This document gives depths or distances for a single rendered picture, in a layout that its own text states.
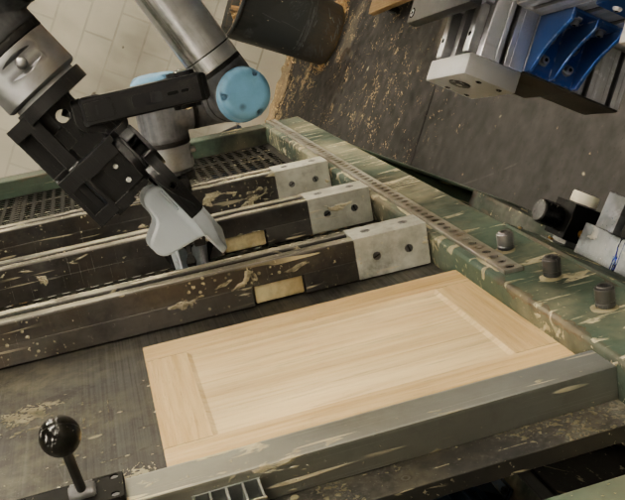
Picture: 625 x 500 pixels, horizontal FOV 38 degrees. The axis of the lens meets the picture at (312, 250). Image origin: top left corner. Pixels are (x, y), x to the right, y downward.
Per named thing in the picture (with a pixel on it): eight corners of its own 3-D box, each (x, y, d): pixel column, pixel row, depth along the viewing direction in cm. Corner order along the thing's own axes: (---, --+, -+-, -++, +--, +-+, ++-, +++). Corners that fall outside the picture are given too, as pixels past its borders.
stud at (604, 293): (620, 308, 109) (618, 285, 109) (601, 312, 109) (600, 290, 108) (608, 302, 112) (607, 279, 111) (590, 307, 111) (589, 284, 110)
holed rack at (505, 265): (524, 270, 127) (523, 266, 126) (504, 275, 126) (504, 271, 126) (275, 120, 281) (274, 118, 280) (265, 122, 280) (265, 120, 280)
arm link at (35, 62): (41, 29, 82) (42, 18, 75) (77, 67, 84) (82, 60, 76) (-21, 85, 81) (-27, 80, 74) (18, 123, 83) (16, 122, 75)
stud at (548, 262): (565, 277, 122) (563, 256, 121) (549, 281, 121) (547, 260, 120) (556, 272, 124) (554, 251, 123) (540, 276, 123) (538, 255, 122)
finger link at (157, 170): (184, 217, 84) (117, 149, 82) (197, 204, 85) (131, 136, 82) (192, 222, 80) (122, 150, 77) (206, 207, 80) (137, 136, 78)
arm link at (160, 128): (186, 70, 137) (129, 81, 135) (199, 142, 141) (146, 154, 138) (176, 67, 144) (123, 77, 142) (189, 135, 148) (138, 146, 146)
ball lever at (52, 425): (107, 510, 89) (79, 437, 79) (67, 521, 88) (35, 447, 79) (101, 476, 92) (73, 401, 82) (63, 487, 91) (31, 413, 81)
